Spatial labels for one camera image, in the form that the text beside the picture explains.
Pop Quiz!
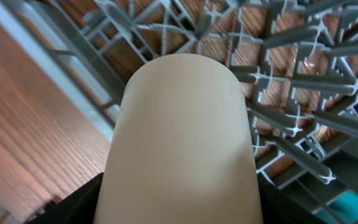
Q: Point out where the grey plastic dishwasher rack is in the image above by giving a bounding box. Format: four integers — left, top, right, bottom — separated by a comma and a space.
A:
0, 0, 358, 224

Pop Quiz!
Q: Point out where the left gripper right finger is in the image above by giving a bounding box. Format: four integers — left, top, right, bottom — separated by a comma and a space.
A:
257, 174, 325, 224

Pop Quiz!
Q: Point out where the teal plastic serving tray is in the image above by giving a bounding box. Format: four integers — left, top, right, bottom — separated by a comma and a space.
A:
313, 191, 358, 224

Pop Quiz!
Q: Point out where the cream white plastic cup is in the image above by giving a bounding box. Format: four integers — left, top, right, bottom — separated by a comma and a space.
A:
94, 54, 263, 223

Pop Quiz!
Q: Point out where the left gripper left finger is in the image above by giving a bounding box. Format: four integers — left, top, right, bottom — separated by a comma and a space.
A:
25, 172, 104, 224

